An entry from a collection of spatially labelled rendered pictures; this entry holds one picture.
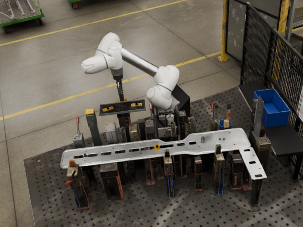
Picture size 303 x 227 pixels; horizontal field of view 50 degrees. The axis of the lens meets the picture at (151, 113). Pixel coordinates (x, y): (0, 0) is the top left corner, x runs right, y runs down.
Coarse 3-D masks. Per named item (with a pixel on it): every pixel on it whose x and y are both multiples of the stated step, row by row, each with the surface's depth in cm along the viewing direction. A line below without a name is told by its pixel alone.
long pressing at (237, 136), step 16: (240, 128) 248; (112, 144) 247; (128, 144) 246; (144, 144) 244; (160, 144) 243; (176, 144) 241; (208, 144) 238; (224, 144) 236; (240, 144) 235; (64, 160) 238; (80, 160) 237; (96, 160) 235; (112, 160) 234; (128, 160) 233
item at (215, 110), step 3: (216, 102) 242; (213, 105) 241; (216, 105) 238; (213, 108) 242; (216, 108) 239; (213, 111) 243; (216, 111) 245; (213, 114) 245; (216, 114) 246; (213, 117) 246; (216, 117) 247; (213, 120) 247; (216, 120) 249
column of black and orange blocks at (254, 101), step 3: (255, 99) 244; (252, 102) 245; (255, 102) 241; (252, 105) 247; (255, 105) 243; (252, 108) 248; (255, 108) 244; (252, 111) 249; (252, 114) 248; (252, 117) 251; (252, 120) 252; (252, 123) 253; (252, 126) 255; (252, 129) 256; (249, 132) 263; (249, 135) 264; (249, 138) 265; (249, 150) 269
